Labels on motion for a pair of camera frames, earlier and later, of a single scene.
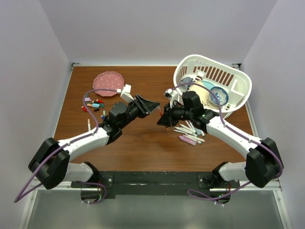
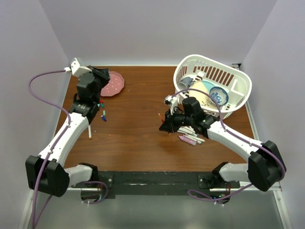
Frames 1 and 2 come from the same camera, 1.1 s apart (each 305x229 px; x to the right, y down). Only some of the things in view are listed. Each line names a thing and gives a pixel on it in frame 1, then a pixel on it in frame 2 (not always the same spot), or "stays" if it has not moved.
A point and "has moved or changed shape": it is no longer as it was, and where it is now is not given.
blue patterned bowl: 221,95 stays
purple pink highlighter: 188,140 stays
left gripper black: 145,107 → 102,73
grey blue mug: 187,80 stays
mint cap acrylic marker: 177,130 stays
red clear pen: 161,113 has moved or changed shape
